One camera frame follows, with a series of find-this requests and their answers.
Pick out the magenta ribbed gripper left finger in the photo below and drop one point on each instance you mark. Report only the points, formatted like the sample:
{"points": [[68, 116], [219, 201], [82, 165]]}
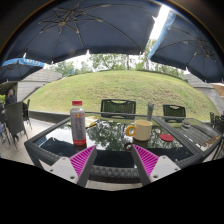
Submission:
{"points": [[76, 168]]}

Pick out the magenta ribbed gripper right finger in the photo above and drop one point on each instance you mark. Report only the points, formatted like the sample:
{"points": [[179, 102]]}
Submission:
{"points": [[150, 166]]}

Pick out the small dark bottle cap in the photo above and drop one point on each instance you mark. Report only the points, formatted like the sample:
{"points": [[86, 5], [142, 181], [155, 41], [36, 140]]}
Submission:
{"points": [[128, 147]]}

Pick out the red round coaster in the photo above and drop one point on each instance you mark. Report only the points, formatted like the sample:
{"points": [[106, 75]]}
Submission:
{"points": [[166, 137]]}

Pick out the dark glass-top wicker table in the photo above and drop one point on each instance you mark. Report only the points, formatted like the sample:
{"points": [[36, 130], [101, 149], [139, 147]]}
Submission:
{"points": [[112, 164]]}

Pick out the yellow object on table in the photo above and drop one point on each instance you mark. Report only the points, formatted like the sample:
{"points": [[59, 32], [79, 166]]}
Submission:
{"points": [[90, 121]]}

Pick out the clear bottle with red cap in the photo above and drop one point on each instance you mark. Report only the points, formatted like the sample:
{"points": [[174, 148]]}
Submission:
{"points": [[77, 118]]}

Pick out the grey slim can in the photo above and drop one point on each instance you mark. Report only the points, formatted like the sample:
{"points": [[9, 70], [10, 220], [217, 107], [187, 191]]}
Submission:
{"points": [[150, 111]]}

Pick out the black plastic chair right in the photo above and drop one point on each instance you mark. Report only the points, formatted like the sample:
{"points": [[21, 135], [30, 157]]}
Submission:
{"points": [[174, 113]]}

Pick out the black plastic chair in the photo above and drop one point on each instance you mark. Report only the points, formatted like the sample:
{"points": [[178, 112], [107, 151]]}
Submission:
{"points": [[118, 107], [174, 113]]}

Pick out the black plastic chair centre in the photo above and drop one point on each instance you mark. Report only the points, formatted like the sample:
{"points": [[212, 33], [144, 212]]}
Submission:
{"points": [[118, 107]]}

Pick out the dark wicker chair left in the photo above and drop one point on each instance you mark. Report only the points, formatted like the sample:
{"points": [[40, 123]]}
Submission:
{"points": [[15, 123]]}

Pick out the seated person in background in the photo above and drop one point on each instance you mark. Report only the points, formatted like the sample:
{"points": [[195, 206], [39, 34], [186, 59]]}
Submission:
{"points": [[11, 98]]}

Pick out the navy parasol left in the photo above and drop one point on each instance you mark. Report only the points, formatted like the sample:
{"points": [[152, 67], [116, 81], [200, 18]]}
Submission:
{"points": [[17, 69]]}

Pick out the navy parasol right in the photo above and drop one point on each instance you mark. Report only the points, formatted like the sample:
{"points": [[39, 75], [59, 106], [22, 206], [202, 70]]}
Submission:
{"points": [[182, 45]]}

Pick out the large navy parasol centre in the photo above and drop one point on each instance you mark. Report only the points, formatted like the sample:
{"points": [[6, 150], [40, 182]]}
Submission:
{"points": [[69, 28]]}

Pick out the cream mug with yellow handle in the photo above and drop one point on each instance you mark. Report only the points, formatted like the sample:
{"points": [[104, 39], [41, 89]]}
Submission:
{"points": [[140, 130]]}

